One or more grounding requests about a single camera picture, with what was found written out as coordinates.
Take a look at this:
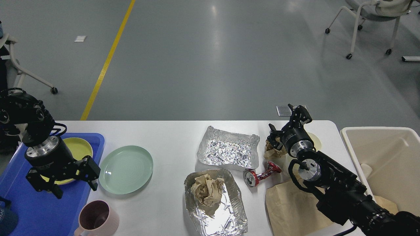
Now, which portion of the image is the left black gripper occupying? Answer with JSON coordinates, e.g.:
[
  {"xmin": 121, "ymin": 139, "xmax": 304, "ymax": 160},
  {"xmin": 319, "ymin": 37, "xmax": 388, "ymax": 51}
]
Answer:
[{"xmin": 25, "ymin": 136, "xmax": 101, "ymax": 199}]

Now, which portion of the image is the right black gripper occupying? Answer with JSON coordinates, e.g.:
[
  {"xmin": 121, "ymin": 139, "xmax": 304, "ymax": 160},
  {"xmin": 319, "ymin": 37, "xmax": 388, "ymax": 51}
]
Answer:
[{"xmin": 267, "ymin": 104, "xmax": 312, "ymax": 153}]

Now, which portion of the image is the pink mug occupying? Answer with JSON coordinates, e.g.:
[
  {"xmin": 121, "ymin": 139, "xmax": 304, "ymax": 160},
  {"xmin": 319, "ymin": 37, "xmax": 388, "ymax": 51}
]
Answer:
[{"xmin": 73, "ymin": 200, "xmax": 120, "ymax": 236}]

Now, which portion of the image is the mint green plate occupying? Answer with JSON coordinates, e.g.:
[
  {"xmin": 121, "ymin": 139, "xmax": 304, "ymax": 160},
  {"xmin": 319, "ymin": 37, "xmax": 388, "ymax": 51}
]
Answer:
[{"xmin": 99, "ymin": 145, "xmax": 154, "ymax": 195}]

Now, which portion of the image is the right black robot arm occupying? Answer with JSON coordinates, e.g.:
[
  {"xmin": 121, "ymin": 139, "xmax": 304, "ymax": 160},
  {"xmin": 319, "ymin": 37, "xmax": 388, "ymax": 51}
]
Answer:
[{"xmin": 267, "ymin": 104, "xmax": 420, "ymax": 236}]

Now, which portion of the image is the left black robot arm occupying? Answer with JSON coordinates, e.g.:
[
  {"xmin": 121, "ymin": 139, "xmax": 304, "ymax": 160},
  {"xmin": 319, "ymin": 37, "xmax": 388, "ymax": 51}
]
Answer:
[{"xmin": 1, "ymin": 87, "xmax": 100, "ymax": 199}]

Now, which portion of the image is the metal floor plate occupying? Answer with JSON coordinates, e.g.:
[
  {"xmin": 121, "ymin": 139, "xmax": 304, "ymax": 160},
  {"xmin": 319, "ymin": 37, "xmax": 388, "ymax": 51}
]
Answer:
[{"xmin": 276, "ymin": 106, "xmax": 309, "ymax": 117}]

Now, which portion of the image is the crumpled brown paper ball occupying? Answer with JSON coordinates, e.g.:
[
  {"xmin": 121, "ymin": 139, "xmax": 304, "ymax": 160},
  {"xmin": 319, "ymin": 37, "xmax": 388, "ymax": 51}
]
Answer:
[{"xmin": 263, "ymin": 139, "xmax": 288, "ymax": 160}]

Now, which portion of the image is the white paper cup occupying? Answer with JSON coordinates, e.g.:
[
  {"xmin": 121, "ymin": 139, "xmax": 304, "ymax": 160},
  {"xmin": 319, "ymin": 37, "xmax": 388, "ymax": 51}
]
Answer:
[{"xmin": 285, "ymin": 132, "xmax": 323, "ymax": 179}]

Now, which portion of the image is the yellow plate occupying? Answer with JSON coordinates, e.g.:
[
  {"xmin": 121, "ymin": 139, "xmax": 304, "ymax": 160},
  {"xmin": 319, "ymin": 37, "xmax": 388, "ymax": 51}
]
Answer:
[{"xmin": 40, "ymin": 137, "xmax": 93, "ymax": 185}]

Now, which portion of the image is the blue plastic tray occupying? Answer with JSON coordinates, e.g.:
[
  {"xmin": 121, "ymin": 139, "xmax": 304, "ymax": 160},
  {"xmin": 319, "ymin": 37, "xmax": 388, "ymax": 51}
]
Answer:
[{"xmin": 0, "ymin": 144, "xmax": 91, "ymax": 236}]

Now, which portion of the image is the crushed red soda can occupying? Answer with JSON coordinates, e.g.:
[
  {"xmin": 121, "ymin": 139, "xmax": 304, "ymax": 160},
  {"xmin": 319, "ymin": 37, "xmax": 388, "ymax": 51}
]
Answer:
[{"xmin": 243, "ymin": 160, "xmax": 282, "ymax": 187}]

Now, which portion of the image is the empty foil tray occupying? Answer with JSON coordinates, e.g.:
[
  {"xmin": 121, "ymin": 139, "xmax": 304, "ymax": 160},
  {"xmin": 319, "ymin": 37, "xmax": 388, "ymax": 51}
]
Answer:
[{"xmin": 197, "ymin": 126, "xmax": 261, "ymax": 170}]

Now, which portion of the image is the brown paper bag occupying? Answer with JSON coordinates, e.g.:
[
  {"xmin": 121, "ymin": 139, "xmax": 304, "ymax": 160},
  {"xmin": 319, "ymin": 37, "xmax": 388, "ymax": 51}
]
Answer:
[{"xmin": 265, "ymin": 179, "xmax": 399, "ymax": 236}]

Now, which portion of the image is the white cup in bin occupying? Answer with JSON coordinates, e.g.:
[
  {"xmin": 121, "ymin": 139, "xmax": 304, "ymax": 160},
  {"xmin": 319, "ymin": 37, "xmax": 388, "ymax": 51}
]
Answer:
[{"xmin": 360, "ymin": 163, "xmax": 373, "ymax": 179}]

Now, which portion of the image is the crumpled brown paper in tray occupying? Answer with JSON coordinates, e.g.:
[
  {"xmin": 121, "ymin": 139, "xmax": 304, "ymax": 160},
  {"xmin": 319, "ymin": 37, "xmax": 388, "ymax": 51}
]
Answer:
[{"xmin": 191, "ymin": 174, "xmax": 225, "ymax": 216}]

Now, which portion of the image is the foil tray with paper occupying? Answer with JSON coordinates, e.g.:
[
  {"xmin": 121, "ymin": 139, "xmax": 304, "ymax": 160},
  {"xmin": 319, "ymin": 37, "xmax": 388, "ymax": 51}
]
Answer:
[{"xmin": 184, "ymin": 169, "xmax": 248, "ymax": 236}]

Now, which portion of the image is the beige plastic bin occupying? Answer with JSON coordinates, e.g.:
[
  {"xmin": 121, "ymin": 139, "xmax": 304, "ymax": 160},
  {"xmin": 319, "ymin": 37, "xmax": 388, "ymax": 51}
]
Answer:
[{"xmin": 341, "ymin": 127, "xmax": 420, "ymax": 216}]

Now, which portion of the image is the left white chair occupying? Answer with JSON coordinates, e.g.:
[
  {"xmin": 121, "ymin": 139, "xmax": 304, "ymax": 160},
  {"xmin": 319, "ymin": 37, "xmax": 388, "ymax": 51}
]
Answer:
[{"xmin": 1, "ymin": 33, "xmax": 58, "ymax": 94}]

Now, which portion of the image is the white bar on floor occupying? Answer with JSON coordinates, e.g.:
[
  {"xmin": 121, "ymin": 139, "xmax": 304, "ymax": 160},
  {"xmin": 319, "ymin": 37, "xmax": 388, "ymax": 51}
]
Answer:
[{"xmin": 402, "ymin": 56, "xmax": 420, "ymax": 62}]

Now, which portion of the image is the white floor tile marker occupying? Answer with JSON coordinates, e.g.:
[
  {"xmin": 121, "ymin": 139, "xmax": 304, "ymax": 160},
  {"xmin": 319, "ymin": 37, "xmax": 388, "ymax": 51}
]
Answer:
[{"xmin": 74, "ymin": 35, "xmax": 87, "ymax": 42}]

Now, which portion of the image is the grey office chair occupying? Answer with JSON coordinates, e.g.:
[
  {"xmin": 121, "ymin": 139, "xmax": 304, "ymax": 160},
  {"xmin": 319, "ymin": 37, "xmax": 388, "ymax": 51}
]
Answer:
[{"xmin": 325, "ymin": 0, "xmax": 413, "ymax": 60}]

